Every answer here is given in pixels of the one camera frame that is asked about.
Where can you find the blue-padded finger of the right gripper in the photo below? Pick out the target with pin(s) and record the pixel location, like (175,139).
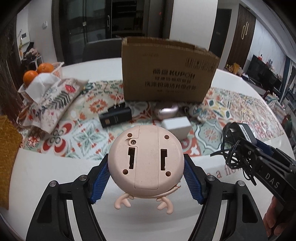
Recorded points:
(261,147)

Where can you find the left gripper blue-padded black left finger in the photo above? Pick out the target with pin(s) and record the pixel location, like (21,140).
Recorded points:
(50,220)

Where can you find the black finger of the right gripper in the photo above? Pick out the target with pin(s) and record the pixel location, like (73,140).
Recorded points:
(244,152)

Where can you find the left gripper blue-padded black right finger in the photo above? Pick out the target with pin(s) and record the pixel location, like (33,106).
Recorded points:
(242,220)

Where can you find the black charger with cable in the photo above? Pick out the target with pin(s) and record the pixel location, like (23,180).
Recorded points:
(235,136)

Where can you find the silver computer mouse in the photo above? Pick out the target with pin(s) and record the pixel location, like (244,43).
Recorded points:
(164,110)

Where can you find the pink round deer toy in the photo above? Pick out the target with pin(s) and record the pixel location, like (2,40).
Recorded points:
(146,162)

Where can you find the black bike light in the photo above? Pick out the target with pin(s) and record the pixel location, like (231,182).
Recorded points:
(119,113)

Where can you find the person's right hand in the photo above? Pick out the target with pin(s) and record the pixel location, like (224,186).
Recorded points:
(269,219)

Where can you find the small white patterned object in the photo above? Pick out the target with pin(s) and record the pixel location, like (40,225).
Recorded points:
(196,111)

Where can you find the black tv cabinet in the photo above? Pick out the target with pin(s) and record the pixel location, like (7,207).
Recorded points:
(262,75)

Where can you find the white rectangular power adapter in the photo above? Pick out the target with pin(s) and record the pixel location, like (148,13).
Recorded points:
(179,127)

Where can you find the woven yellow placemat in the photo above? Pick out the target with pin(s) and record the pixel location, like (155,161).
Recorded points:
(9,145)

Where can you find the floral fabric tissue cover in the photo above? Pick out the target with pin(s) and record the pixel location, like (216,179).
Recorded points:
(46,114)

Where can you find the brown wooden door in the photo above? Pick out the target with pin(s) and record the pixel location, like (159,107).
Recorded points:
(242,37)

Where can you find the brown cardboard box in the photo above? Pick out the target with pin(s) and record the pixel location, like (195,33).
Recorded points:
(156,69)

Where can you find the white plastic fruit basket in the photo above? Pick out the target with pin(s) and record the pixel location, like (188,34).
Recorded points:
(57,72)

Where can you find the white tissue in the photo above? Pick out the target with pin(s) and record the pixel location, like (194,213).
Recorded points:
(40,85)

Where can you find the orange fruit front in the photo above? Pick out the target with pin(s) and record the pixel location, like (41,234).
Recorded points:
(29,76)

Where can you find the orange fruit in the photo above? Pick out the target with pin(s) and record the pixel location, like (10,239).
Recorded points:
(45,68)
(29,76)

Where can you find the orange fruit back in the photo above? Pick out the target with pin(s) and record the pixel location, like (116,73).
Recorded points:
(45,68)

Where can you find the white shelf with clutter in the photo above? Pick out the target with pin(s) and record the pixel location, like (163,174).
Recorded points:
(31,58)

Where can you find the dark grey chair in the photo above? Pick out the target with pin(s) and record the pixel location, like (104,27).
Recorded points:
(102,49)

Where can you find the dark glass sliding door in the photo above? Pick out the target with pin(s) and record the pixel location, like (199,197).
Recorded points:
(76,23)

